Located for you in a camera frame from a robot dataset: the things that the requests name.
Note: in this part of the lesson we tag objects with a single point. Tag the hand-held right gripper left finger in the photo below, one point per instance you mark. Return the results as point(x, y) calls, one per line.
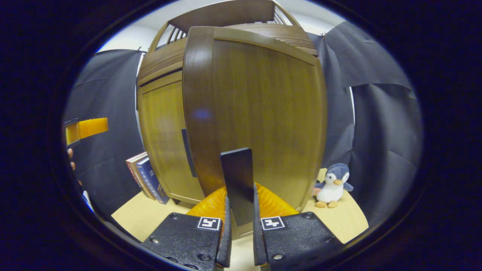
point(188, 241)

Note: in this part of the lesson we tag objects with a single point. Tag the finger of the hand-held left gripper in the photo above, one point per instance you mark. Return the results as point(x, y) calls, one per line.
point(92, 127)

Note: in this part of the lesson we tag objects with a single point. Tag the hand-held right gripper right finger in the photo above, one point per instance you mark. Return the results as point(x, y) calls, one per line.
point(293, 241)

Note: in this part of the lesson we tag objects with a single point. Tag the wooden cabinet door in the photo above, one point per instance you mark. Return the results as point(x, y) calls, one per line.
point(263, 113)
point(163, 131)

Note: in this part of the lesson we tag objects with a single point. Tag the wooden double-door shoe cabinet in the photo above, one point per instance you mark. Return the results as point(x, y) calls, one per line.
point(162, 62)

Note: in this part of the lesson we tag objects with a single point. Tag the penguin plush toy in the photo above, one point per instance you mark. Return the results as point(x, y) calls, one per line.
point(331, 188)

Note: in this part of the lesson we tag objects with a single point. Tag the dark blue book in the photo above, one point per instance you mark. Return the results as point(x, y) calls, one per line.
point(152, 180)

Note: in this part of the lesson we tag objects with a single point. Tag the black backdrop cloth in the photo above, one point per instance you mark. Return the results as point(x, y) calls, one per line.
point(384, 143)

